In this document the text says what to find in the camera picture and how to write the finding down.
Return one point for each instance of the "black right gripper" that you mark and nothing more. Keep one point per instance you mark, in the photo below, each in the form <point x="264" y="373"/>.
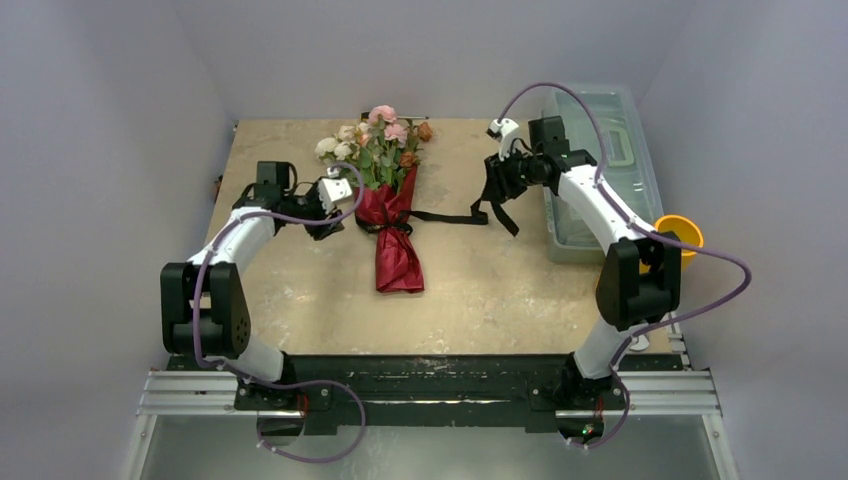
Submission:
<point x="497" y="176"/>

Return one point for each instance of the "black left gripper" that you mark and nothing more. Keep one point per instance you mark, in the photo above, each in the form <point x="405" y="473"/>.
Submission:
<point x="319" y="231"/>

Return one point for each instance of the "red paper flower bouquet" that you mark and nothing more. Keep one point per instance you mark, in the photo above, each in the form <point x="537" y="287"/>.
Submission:
<point x="384" y="147"/>

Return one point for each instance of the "black printed ribbon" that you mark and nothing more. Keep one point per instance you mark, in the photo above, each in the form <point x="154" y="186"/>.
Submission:
<point x="464" y="215"/>

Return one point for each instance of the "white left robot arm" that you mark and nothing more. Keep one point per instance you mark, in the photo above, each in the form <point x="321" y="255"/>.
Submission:
<point x="204" y="311"/>

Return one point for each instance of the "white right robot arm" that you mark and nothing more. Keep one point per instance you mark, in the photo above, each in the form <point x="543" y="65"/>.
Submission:
<point x="639" y="281"/>

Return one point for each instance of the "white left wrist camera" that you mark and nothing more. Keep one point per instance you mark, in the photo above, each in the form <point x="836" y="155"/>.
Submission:
<point x="332" y="191"/>

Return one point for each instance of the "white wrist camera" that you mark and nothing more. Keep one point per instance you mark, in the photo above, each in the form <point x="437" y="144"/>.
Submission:
<point x="332" y="191"/>
<point x="505" y="131"/>

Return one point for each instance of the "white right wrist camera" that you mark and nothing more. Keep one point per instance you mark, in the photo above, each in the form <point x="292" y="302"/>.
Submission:
<point x="505" y="131"/>

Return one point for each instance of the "black table edge rail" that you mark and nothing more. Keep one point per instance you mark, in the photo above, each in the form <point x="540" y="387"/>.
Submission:
<point x="318" y="370"/>

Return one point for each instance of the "red handled pliers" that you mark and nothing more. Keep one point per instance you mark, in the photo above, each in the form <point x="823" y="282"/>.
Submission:
<point x="639" y="343"/>

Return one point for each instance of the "aluminium frame rail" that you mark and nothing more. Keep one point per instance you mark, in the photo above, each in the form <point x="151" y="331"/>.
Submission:
<point x="642" y="393"/>

